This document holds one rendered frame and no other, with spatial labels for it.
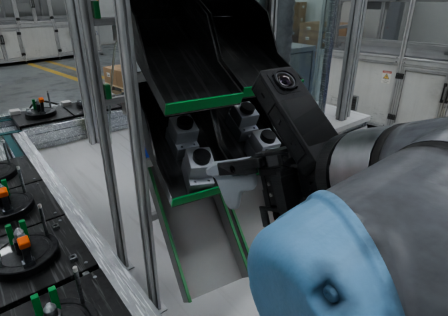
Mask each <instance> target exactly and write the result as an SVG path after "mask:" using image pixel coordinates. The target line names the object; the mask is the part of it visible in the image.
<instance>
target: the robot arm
mask: <svg viewBox="0 0 448 316"><path fill-rule="evenodd" d="M251 90H252V92H253V93H254V95H255V96H256V98H257V100H258V101H259V103H260V104H261V106H262V108H263V110H264V111H265V113H266V114H267V116H268V118H269V120H270V121H271V122H272V124H273V126H274V128H275V129H276V131H277V132H278V134H279V136H280V138H281V139H282V141H283V142H284V144H285V146H282V147H276V148H271V149H266V150H265V151H261V152H258V153H255V157H252V156H250V157H242V158H238V159H228V160H223V161H214V162H212V164H210V166H209V167H208V168H207V169H206V174H207V175H209V176H212V177H214V178H215V179H216V181H217V184H218V186H219V188H220V191H221V194H222V196H223V198H224V201H225V204H226V205H227V206H228V208H230V209H238V208H239V206H240V202H241V196H242V193H243V192H244V191H250V190H253V189H254V188H256V186H257V175H256V173H258V172H259V176H261V181H262V185H263V196H264V200H265V206H259V210H260V214H261V220H262V223H263V226H264V229H262V230H261V231H260V232H259V233H258V234H257V236H256V237H255V238H254V240H253V242H252V244H251V246H250V249H249V254H248V258H247V272H248V276H249V286H250V289H251V294H252V296H253V300H254V302H255V305H256V308H257V310H258V312H259V315H260V316H448V117H440V118H434V119H426V120H421V121H413V122H407V123H400V124H395V125H386V126H380V127H372V128H366V129H357V130H354V131H351V132H349V133H346V134H340V135H339V134H338V133H337V132H336V130H335V129H334V127H333V126H332V124H331V123H330V121H329V120H328V118H327V117H326V116H325V114H324V112H323V111H322V110H321V108H320V107H319V106H318V104H317V102H316V101H315V100H314V98H313V97H312V95H311V94H310V92H309V91H308V89H307V88H306V86H305V85H304V84H303V82H302V80H301V79H300V78H299V76H298V75H297V74H296V72H295V70H294V69H293V68H292V67H280V68H275V69H266V70H262V71H260V73H259V75H258V77H257V78H256V80H255V82H254V84H253V86H252V88H251ZM268 211H272V212H273V218H274V220H275V221H274V222H273V223H271V224H270V220H269V215H268Z"/></svg>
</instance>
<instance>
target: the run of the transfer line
mask: <svg viewBox="0 0 448 316"><path fill-rule="evenodd" d="M21 129H22V130H21V131H20V129H19V128H18V126H16V124H15V123H14V121H13V120H12V118H11V117H10V114H9V113H6V114H1V115H0V152H1V151H4V147H3V143H2V140H5V144H6V147H7V151H8V153H9V155H10V152H9V148H8V145H7V143H10V142H16V140H15V138H18V137H20V138H21V139H22V137H24V136H28V138H29V139H30V140H31V142H32V143H33V144H34V146H35V147H36V148H37V149H42V148H46V147H51V146H54V145H60V144H63V143H68V142H72V141H76V140H80V139H85V138H88V136H87V129H86V124H85V118H84V116H82V117H76V118H72V119H66V120H62V121H56V122H52V123H46V124H42V125H36V126H32V127H25V128H21ZM122 129H128V124H127V114H126V115H123V111H122V109H116V110H112V111H111V132H114V131H119V130H122ZM16 144H17V143H16Z"/></svg>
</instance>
